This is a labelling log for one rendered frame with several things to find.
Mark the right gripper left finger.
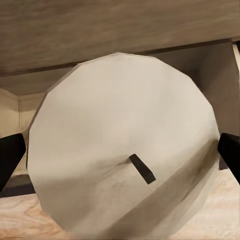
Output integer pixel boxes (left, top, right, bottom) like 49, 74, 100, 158
0, 133, 27, 193

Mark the pillar candle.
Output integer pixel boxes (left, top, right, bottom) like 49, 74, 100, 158
26, 52, 221, 240

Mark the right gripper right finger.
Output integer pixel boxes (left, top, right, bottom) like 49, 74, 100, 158
218, 133, 240, 184

